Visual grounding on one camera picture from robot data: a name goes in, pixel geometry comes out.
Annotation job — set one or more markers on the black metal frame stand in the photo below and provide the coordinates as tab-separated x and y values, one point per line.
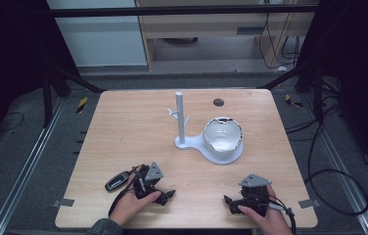
58	81
306	78

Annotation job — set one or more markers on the metal floor rail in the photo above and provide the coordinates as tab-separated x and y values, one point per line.
25	166
338	169

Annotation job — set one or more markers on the grey table edge bracket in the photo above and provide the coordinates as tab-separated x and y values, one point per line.
309	203
64	202

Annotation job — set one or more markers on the black horizontal frame bar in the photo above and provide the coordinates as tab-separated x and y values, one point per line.
178	10

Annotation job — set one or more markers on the black car key fob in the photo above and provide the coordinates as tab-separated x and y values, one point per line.
117	181

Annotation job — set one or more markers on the person's right hand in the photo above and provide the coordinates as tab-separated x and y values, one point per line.
270	220

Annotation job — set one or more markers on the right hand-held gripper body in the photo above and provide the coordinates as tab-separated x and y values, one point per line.
254	195

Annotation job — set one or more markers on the yellow black floor tape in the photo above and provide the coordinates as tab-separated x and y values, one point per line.
292	101
81	105

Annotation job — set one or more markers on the light wooden desk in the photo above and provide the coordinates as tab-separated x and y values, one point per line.
205	26

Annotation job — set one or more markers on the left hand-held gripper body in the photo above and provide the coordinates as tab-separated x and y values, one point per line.
146	182

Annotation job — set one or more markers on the white tree stand with base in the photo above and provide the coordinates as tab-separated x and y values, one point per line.
185	140

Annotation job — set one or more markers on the person's left hand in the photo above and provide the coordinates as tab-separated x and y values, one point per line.
129	205

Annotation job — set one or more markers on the white cabinet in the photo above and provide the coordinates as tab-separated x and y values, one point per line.
100	39

